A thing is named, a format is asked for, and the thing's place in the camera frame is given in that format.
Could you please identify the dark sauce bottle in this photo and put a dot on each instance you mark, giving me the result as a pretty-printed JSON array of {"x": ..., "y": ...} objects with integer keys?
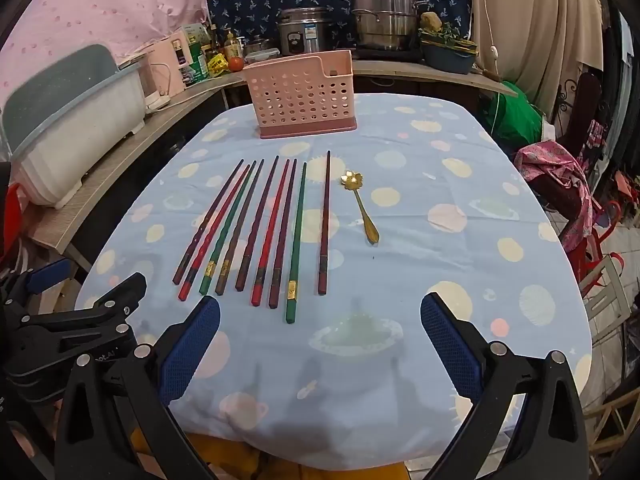
[{"x": 214, "y": 36}]

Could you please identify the grey kitchen counter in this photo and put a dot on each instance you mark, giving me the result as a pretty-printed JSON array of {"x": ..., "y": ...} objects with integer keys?
[{"x": 400, "y": 72}]

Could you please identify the yellow snack packet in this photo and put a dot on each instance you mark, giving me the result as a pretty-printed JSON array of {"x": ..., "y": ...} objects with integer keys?
[{"x": 218, "y": 66}]

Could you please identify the clear plastic dish bin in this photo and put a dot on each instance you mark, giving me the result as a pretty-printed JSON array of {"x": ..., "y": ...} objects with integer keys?
[{"x": 60, "y": 125}]

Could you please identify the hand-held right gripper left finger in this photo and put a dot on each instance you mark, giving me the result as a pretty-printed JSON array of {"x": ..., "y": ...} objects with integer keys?
[{"x": 192, "y": 345}]

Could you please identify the green plastic bag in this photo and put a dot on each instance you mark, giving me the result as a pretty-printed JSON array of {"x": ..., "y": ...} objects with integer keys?
[{"x": 515, "y": 115}]

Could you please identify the pink floral cloth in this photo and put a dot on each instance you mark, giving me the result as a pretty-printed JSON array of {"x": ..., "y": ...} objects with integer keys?
[{"x": 560, "y": 170}]

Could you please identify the dark maroon chopstick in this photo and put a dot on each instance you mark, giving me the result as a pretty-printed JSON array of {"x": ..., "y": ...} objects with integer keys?
[
  {"x": 326, "y": 222},
  {"x": 210, "y": 220},
  {"x": 259, "y": 221},
  {"x": 284, "y": 232}
]

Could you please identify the dark metal chair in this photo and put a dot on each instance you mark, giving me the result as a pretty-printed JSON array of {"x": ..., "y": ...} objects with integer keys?
[{"x": 585, "y": 105}]

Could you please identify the red tomato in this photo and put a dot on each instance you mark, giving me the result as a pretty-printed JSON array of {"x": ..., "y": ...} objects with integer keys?
[{"x": 236, "y": 63}]

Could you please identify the black induction cooker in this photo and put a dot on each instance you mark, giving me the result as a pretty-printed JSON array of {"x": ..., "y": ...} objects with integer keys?
[{"x": 387, "y": 53}]

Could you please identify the steel steamer pot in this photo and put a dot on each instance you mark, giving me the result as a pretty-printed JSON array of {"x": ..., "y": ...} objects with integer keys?
[{"x": 384, "y": 12}]

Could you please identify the pink perforated utensil holder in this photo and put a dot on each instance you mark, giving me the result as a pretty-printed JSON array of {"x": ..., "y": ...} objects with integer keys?
[{"x": 300, "y": 95}]

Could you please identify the beige curtain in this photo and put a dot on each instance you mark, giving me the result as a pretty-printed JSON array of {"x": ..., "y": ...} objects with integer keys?
[{"x": 540, "y": 20}]

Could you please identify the small lidded steel pot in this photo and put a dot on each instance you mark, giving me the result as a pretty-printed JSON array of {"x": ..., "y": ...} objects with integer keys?
[{"x": 257, "y": 44}]

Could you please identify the yellow dish soap bottle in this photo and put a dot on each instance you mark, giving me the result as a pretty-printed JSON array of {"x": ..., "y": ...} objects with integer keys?
[{"x": 231, "y": 46}]

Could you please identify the blue plastic basin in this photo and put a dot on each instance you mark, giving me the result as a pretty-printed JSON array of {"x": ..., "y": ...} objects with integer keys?
[{"x": 447, "y": 60}]

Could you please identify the ginger root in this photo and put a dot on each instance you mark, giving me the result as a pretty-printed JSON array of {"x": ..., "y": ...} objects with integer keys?
[{"x": 431, "y": 21}]

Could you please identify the red chopstick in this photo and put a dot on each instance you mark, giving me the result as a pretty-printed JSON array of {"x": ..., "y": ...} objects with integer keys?
[
  {"x": 216, "y": 231},
  {"x": 272, "y": 231}
]

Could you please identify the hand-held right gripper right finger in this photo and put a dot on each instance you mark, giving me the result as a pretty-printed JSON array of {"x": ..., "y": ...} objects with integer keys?
[{"x": 452, "y": 345}]

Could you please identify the gold flower spoon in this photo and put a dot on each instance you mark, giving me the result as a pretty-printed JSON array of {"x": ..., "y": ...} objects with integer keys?
[{"x": 361, "y": 208}]

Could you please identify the yellow clothing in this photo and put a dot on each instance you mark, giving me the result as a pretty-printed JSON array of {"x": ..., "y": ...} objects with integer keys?
[{"x": 225, "y": 455}]

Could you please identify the light blue printed tablecloth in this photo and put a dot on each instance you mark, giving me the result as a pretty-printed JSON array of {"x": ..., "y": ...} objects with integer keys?
[{"x": 410, "y": 270}]

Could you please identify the green chopstick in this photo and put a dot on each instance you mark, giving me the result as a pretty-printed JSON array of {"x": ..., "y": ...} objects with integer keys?
[
  {"x": 229, "y": 227},
  {"x": 297, "y": 242}
]

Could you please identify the pink dotted curtain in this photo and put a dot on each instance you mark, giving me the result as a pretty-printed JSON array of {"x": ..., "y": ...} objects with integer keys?
[{"x": 100, "y": 10}]

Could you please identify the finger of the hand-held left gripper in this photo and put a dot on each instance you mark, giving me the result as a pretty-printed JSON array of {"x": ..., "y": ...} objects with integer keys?
[
  {"x": 112, "y": 297},
  {"x": 47, "y": 279}
]

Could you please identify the steel rice cooker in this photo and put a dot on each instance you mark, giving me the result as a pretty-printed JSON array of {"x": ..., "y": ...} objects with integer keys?
[{"x": 305, "y": 30}]

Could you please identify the clear food container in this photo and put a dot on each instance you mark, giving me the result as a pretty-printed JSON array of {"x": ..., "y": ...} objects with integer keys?
[{"x": 262, "y": 55}]

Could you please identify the white and green box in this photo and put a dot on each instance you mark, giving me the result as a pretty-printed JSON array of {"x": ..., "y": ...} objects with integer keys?
[{"x": 196, "y": 35}]

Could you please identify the brown chopstick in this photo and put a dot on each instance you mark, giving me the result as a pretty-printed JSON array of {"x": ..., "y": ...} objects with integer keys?
[{"x": 241, "y": 226}]

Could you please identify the green leafy vegetables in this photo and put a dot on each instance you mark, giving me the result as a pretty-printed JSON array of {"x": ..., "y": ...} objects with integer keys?
[{"x": 447, "y": 34}]

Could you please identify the wooden side counter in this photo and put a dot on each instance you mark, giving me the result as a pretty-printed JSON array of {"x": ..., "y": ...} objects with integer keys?
[{"x": 115, "y": 165}]

